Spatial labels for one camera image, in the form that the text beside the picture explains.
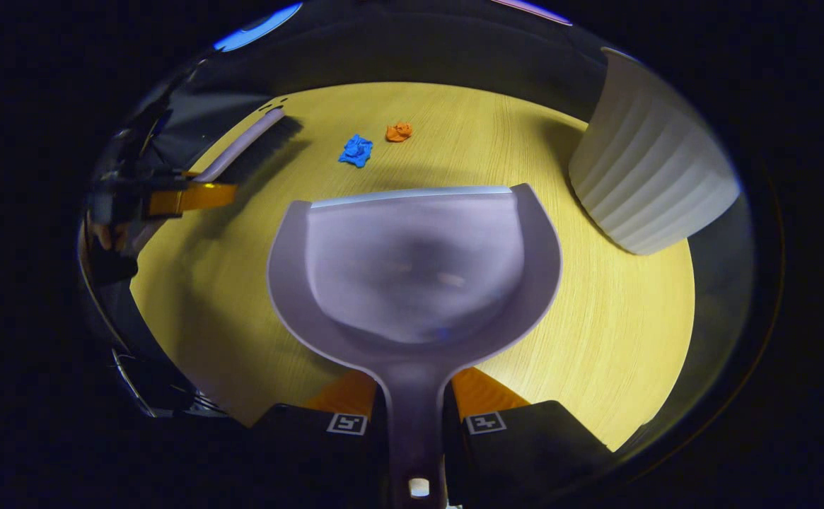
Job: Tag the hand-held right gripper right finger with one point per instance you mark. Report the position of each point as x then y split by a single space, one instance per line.
525 452

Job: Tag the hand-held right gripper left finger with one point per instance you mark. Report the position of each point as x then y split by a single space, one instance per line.
312 452

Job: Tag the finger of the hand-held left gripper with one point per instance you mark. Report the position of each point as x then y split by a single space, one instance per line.
196 199

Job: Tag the small pink broom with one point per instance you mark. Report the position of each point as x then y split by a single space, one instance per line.
249 138

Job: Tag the blue trash scrap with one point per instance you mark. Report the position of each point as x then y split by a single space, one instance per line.
356 150

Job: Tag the pink dustpan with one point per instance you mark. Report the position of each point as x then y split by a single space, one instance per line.
412 283

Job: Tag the orange trash scrap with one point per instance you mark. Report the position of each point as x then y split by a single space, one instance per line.
398 132

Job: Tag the white ribbed garbage bin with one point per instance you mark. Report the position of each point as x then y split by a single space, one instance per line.
652 162

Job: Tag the yellow wooden desktop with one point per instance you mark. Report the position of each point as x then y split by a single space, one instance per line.
228 297

